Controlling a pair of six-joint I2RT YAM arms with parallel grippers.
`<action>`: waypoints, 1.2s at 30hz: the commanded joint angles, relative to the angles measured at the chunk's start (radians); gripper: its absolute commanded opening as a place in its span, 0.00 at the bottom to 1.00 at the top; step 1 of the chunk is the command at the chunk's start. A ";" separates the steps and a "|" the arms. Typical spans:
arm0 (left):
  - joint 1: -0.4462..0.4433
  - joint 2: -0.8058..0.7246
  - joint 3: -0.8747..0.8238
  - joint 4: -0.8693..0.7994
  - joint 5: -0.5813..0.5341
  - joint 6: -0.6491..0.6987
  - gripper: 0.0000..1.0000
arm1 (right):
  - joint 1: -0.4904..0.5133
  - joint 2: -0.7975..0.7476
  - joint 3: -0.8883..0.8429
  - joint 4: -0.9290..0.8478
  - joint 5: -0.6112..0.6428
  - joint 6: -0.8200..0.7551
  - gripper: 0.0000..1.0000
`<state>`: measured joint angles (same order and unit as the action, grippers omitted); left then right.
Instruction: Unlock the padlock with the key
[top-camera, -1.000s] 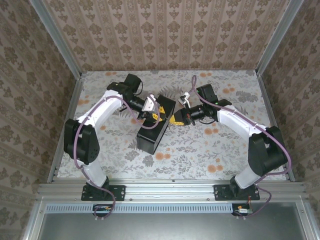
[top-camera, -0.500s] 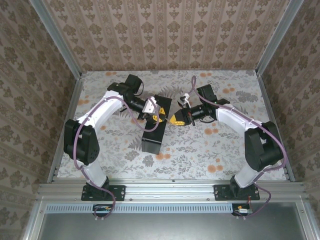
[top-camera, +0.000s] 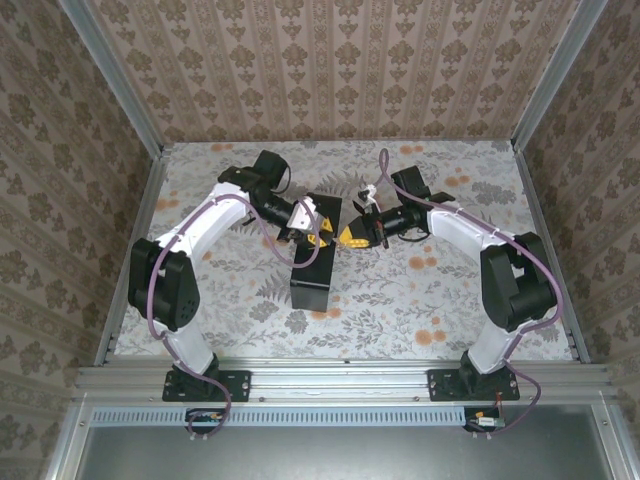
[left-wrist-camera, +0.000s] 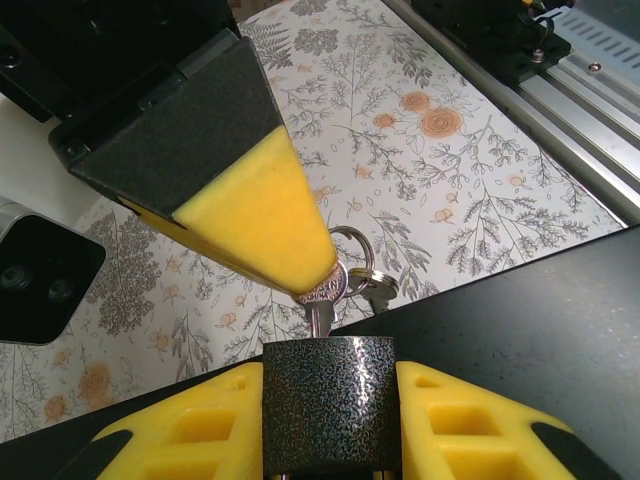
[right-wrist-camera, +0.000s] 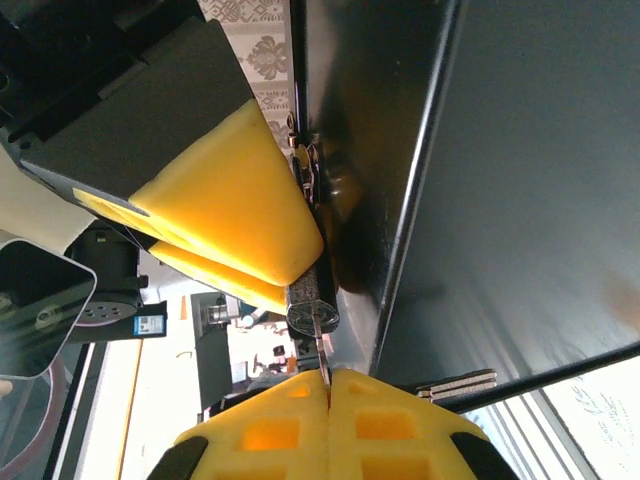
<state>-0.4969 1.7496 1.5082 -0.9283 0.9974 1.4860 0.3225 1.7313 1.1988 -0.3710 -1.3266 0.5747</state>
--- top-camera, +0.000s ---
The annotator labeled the black box with painting print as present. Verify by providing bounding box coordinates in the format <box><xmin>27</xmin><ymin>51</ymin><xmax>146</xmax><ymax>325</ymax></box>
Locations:
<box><xmin>288</xmin><ymin>192</ymin><xmax>345</xmax><ymax>314</ymax></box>

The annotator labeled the floral printed table cover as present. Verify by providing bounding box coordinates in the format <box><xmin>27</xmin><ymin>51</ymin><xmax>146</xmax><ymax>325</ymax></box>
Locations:
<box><xmin>113</xmin><ymin>140</ymin><xmax>581</xmax><ymax>361</ymax></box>

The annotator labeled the small electronics board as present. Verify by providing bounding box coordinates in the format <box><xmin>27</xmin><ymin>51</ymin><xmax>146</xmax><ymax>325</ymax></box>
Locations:
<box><xmin>185</xmin><ymin>407</ymin><xmax>226</xmax><ymax>431</ymax></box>
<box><xmin>464</xmin><ymin>407</ymin><xmax>506</xmax><ymax>432</ymax></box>

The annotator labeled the grey metal panel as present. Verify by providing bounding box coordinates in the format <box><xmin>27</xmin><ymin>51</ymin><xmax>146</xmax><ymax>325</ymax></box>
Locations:
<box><xmin>77</xmin><ymin>424</ymin><xmax>616</xmax><ymax>480</ymax></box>

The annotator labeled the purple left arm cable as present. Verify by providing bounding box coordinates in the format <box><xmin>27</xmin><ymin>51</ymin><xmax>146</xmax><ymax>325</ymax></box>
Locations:
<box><xmin>148</xmin><ymin>192</ymin><xmax>324</xmax><ymax>444</ymax></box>

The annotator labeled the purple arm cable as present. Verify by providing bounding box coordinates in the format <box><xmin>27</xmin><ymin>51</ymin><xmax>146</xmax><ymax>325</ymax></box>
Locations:
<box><xmin>148</xmin><ymin>192</ymin><xmax>324</xmax><ymax>444</ymax></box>
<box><xmin>377</xmin><ymin>148</ymin><xmax>565</xmax><ymax>434</ymax></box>

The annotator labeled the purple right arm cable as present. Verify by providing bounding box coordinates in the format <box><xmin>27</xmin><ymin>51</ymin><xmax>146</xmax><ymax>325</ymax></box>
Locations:
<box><xmin>377</xmin><ymin>148</ymin><xmax>565</xmax><ymax>434</ymax></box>

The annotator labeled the aluminium mounting rail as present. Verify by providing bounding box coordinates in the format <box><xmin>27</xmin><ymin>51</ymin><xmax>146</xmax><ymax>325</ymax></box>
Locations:
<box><xmin>72</xmin><ymin>357</ymin><xmax>614</xmax><ymax>404</ymax></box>

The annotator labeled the aluminium side rail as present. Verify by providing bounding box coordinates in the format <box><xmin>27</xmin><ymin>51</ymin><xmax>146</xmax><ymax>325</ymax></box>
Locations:
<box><xmin>513</xmin><ymin>141</ymin><xmax>596</xmax><ymax>365</ymax></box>
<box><xmin>93</xmin><ymin>143</ymin><xmax>174</xmax><ymax>369</ymax></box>

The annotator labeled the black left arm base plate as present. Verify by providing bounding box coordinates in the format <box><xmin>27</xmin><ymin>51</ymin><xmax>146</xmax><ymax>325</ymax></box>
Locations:
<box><xmin>163</xmin><ymin>368</ymin><xmax>252</xmax><ymax>402</ymax></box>

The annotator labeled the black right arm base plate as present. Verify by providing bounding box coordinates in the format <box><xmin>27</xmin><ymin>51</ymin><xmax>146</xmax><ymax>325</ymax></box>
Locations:
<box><xmin>427</xmin><ymin>368</ymin><xmax>521</xmax><ymax>402</ymax></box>

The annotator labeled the grey slotted cable duct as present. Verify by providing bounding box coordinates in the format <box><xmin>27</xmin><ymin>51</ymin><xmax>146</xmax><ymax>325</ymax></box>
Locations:
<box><xmin>91</xmin><ymin>405</ymin><xmax>474</xmax><ymax>427</ymax></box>

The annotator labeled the aluminium frame post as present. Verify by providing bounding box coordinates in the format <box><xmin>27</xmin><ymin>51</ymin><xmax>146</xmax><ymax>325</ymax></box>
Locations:
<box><xmin>510</xmin><ymin>0</ymin><xmax>609</xmax><ymax>151</ymax></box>
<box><xmin>58</xmin><ymin>0</ymin><xmax>166</xmax><ymax>156</ymax></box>

